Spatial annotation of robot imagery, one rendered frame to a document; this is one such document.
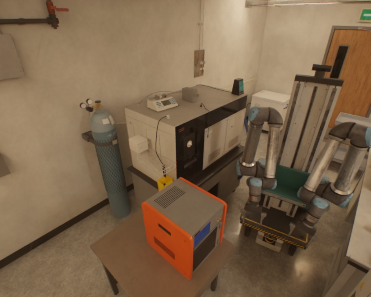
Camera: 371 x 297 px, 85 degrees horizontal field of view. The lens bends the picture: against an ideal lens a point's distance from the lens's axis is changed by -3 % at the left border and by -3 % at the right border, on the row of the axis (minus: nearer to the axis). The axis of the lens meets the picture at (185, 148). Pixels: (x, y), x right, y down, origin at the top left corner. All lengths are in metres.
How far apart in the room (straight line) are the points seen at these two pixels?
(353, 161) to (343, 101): 3.42
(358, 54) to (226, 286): 4.39
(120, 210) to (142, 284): 1.39
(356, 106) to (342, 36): 1.33
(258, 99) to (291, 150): 2.81
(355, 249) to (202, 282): 1.01
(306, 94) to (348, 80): 3.12
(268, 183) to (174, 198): 0.82
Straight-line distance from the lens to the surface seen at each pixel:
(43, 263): 2.87
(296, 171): 2.26
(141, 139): 1.90
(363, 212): 2.14
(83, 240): 2.86
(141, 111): 1.98
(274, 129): 1.80
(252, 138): 1.86
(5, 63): 2.13
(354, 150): 1.83
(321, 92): 2.05
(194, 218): 1.31
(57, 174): 2.61
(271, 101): 4.82
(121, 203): 2.75
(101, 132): 2.21
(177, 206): 1.38
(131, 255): 1.71
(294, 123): 2.14
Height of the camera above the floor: 2.12
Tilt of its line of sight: 30 degrees down
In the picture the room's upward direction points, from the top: straight up
